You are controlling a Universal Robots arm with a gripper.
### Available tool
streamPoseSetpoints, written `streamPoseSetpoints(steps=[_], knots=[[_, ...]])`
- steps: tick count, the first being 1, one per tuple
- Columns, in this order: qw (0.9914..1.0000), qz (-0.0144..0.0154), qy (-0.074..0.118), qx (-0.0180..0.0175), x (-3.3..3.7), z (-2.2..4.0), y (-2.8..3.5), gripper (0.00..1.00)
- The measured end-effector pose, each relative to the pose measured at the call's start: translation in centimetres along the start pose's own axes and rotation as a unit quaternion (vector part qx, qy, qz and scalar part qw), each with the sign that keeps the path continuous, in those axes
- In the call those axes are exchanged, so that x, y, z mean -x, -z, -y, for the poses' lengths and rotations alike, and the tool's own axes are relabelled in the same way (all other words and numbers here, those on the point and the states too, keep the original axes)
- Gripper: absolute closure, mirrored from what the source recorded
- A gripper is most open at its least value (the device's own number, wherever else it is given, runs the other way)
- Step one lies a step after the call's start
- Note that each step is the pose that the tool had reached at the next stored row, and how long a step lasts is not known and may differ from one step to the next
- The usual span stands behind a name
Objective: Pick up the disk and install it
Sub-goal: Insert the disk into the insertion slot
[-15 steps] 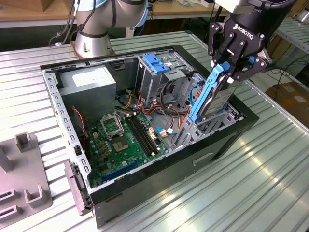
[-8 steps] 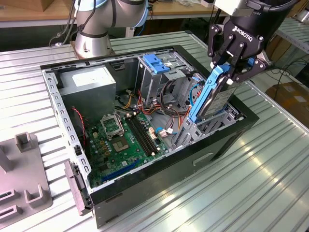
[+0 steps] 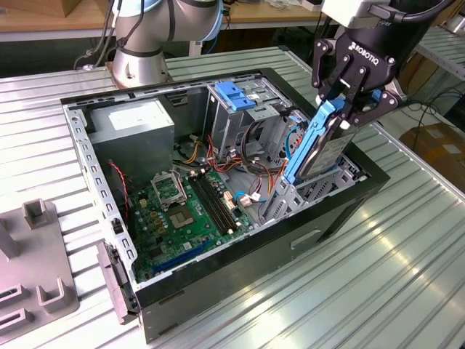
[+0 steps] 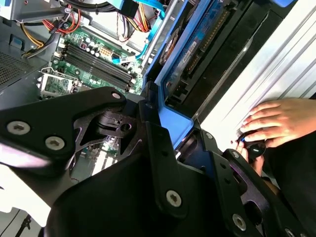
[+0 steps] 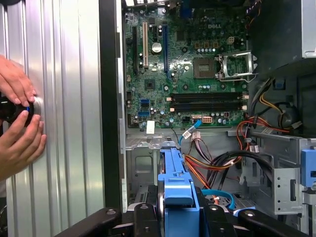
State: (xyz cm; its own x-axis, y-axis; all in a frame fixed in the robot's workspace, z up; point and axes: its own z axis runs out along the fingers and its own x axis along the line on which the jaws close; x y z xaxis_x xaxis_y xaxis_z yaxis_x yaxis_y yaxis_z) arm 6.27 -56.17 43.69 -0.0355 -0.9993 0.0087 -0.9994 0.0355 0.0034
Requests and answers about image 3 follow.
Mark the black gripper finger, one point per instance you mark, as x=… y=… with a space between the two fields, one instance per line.
x=319 y=65
x=356 y=94

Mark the hard disk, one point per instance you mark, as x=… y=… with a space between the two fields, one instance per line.
x=327 y=152

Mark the metal disk bay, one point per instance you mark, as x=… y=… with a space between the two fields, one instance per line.
x=290 y=200

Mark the metal slat side table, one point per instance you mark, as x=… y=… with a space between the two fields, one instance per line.
x=447 y=51

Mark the blue plastic drive latch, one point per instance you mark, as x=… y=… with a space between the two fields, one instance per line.
x=232 y=96

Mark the brown cardboard box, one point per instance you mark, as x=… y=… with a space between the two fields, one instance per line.
x=436 y=145

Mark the metal optical drive cage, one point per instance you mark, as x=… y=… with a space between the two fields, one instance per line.
x=221 y=123

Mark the black RAM slot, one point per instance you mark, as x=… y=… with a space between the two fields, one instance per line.
x=207 y=205
x=222 y=200
x=212 y=204
x=217 y=202

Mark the grey power supply unit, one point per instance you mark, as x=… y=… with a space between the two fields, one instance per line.
x=134 y=145

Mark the CPU socket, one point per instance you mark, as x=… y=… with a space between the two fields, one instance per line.
x=181 y=219

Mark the green motherboard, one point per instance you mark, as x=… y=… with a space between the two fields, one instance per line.
x=198 y=232

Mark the black open PC case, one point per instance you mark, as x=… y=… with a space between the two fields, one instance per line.
x=236 y=283

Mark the blue expansion slot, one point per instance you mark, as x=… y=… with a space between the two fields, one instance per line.
x=181 y=256

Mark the cardboard box on desk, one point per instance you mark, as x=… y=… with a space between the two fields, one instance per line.
x=83 y=7

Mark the wooden desk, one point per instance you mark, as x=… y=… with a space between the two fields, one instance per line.
x=36 y=22

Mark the grey plastic case latch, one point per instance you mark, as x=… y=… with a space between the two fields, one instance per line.
x=116 y=287

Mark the grey parts rack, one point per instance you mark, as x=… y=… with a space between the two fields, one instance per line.
x=40 y=254

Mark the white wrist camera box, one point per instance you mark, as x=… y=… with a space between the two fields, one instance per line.
x=345 y=11

